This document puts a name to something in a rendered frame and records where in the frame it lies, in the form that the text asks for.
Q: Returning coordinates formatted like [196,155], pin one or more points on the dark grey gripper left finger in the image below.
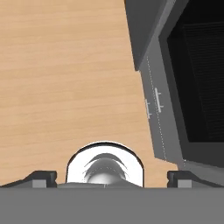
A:
[43,176]

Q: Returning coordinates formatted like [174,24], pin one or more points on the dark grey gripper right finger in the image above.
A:
[180,176]

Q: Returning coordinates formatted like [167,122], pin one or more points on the white round domed object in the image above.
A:
[77,166]

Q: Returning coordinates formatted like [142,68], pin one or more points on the grey cupboard door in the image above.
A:
[167,116]
[146,87]

